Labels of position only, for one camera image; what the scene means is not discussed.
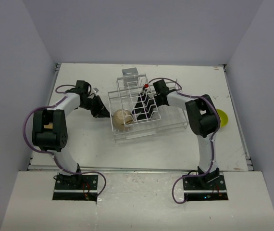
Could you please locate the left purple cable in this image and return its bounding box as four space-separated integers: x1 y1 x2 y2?
22 84 108 200

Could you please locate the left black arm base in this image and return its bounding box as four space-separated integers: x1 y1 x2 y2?
52 174 98 202

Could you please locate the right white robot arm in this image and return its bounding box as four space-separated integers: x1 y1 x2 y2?
132 77 221 189

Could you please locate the yellow-green bowl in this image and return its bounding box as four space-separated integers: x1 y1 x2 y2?
216 109 229 128

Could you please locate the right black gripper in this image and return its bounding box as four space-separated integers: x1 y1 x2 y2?
131 93 162 121

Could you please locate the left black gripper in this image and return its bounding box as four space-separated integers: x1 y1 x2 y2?
80 95 112 118

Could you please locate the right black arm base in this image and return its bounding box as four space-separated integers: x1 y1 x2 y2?
182 173 229 202

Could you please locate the beige bowl with drawing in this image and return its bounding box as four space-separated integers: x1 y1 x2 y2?
112 109 133 131

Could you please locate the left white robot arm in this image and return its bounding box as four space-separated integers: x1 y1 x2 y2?
30 80 110 189

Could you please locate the white wire dish rack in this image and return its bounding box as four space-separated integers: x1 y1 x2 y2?
108 74 188 141

